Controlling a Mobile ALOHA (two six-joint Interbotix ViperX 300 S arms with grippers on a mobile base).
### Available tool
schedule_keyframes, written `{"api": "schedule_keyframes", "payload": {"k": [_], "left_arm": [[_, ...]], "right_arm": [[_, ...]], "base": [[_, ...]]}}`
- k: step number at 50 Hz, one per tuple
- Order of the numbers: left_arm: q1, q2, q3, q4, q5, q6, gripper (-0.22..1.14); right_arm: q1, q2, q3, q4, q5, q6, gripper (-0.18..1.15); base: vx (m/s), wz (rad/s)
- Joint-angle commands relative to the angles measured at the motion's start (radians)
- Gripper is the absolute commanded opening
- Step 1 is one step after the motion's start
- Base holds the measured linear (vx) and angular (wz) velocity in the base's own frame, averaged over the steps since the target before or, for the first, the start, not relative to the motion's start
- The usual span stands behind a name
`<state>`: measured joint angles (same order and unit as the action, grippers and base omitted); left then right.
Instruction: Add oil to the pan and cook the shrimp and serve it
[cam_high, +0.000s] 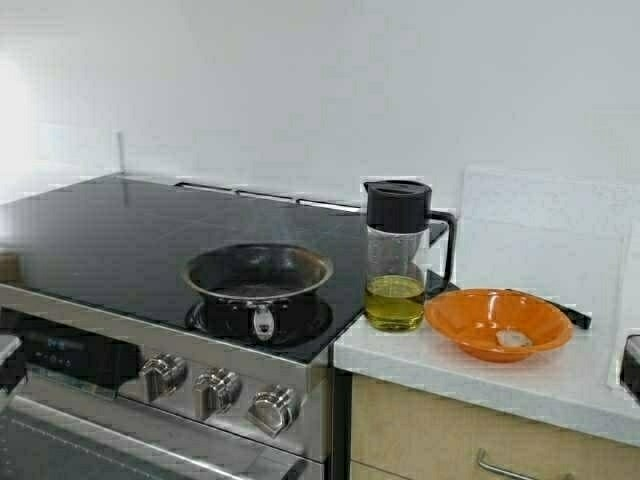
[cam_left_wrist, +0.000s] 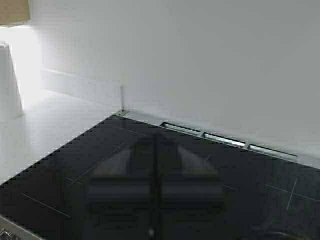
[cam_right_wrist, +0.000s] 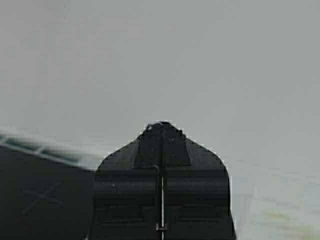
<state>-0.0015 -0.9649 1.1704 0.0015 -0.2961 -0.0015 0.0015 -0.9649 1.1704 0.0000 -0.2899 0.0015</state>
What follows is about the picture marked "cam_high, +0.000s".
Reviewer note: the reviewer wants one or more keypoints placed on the black frying pan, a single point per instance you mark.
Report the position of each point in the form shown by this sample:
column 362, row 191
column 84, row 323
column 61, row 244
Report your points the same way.
column 264, row 293

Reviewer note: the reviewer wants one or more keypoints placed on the glass oil pitcher black lid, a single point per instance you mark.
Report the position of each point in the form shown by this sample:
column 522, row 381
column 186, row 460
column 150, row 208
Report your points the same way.
column 398, row 218

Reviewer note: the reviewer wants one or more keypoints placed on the black spatula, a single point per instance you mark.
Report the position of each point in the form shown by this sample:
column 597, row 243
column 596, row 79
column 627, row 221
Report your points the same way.
column 581, row 320

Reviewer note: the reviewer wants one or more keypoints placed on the orange plastic bowl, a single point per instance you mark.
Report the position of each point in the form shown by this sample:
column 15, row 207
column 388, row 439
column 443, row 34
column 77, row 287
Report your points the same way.
column 470, row 319

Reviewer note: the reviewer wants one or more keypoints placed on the right chrome stove knob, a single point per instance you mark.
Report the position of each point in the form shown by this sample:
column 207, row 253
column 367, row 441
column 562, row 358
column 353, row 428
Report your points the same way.
column 273, row 413

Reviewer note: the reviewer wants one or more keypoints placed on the chrome stove knob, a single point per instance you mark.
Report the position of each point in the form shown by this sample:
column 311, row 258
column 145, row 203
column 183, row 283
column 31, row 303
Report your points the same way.
column 162, row 375
column 273, row 413
column 215, row 391

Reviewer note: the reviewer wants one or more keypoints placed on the middle chrome stove knob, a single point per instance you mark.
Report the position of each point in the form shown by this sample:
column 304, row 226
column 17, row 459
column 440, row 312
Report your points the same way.
column 215, row 391

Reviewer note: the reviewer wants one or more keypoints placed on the left chrome stove knob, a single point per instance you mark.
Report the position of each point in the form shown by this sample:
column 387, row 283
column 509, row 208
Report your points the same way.
column 162, row 375

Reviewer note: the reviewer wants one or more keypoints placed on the wooden cabinet drawer front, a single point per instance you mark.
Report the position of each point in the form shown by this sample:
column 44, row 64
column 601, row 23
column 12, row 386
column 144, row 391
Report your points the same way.
column 401, row 433

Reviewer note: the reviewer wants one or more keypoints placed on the stainless steel stove range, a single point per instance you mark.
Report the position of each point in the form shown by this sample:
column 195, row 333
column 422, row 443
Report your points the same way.
column 92, row 287

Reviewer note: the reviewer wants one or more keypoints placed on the black object at right edge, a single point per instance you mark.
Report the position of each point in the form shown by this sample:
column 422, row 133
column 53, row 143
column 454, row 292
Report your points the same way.
column 630, row 367

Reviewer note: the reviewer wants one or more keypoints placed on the oven door handle bar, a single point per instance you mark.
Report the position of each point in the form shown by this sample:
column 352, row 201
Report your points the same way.
column 38, row 442

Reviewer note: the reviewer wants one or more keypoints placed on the metal drawer handle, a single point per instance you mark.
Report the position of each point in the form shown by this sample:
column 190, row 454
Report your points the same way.
column 486, row 463

